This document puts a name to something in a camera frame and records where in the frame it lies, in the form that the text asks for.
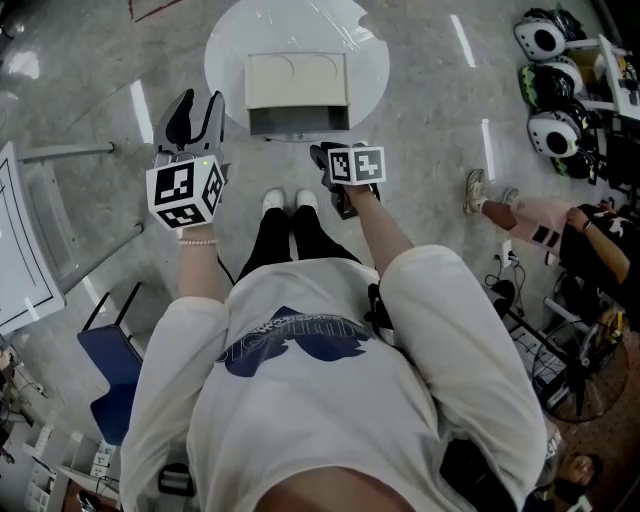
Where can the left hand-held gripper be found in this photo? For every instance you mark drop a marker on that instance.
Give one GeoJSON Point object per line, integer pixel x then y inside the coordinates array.
{"type": "Point", "coordinates": [172, 187]}

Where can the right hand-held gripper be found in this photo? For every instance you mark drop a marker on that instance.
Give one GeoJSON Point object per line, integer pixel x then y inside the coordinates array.
{"type": "Point", "coordinates": [367, 165]}

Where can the cream drawer box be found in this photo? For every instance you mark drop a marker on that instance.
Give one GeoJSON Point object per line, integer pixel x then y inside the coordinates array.
{"type": "Point", "coordinates": [295, 80]}

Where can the person's right forearm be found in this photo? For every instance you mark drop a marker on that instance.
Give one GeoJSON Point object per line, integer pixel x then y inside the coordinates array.
{"type": "Point", "coordinates": [385, 235]}

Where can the person's left forearm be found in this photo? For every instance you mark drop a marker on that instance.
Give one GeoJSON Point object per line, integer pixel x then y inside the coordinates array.
{"type": "Point", "coordinates": [200, 270]}

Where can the person's right white shoe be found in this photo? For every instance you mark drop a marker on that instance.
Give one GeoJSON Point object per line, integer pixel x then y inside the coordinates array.
{"type": "Point", "coordinates": [307, 200]}

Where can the person's white shoe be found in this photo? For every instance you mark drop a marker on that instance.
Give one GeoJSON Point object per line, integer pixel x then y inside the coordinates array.
{"type": "Point", "coordinates": [273, 200]}
{"type": "Point", "coordinates": [307, 200]}

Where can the person's left white shoe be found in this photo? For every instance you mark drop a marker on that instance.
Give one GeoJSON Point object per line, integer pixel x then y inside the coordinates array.
{"type": "Point", "coordinates": [273, 200]}

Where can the person's black trousers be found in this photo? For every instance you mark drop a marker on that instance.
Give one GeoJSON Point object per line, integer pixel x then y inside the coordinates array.
{"type": "Point", "coordinates": [272, 240]}

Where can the white power strip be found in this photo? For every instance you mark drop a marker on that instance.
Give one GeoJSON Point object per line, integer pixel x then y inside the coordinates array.
{"type": "Point", "coordinates": [507, 252]}

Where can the white table with grey legs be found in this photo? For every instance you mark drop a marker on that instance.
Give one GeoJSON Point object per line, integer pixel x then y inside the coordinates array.
{"type": "Point", "coordinates": [22, 250]}

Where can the white printed t-shirt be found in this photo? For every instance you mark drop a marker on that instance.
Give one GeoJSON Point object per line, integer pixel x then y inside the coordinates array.
{"type": "Point", "coordinates": [325, 400]}

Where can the blue chair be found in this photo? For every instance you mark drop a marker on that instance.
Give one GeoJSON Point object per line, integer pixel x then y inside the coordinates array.
{"type": "Point", "coordinates": [112, 360]}

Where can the white metal rack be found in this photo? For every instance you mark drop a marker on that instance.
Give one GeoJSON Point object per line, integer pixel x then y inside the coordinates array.
{"type": "Point", "coordinates": [617, 80]}

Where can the black floor fan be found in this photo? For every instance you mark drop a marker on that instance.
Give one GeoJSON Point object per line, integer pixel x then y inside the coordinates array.
{"type": "Point", "coordinates": [582, 380]}

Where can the black waist pouch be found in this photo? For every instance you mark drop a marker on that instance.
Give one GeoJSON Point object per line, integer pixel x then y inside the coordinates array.
{"type": "Point", "coordinates": [475, 475]}

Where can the white storage shelves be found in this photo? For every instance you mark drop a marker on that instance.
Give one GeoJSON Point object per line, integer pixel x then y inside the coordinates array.
{"type": "Point", "coordinates": [60, 470]}

